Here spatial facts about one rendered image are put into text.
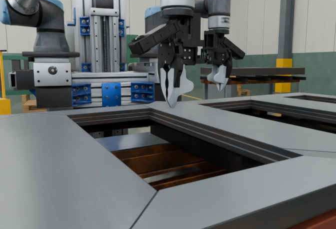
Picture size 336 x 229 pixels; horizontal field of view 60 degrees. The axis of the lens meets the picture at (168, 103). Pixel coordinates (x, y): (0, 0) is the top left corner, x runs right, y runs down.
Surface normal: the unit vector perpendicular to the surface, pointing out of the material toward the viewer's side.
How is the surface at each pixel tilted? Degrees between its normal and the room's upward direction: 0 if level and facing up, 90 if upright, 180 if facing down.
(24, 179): 0
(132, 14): 90
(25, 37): 90
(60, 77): 90
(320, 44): 90
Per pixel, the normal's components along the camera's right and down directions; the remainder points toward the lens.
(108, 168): 0.00, -0.99
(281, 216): 0.49, 0.12
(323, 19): -0.93, 0.05
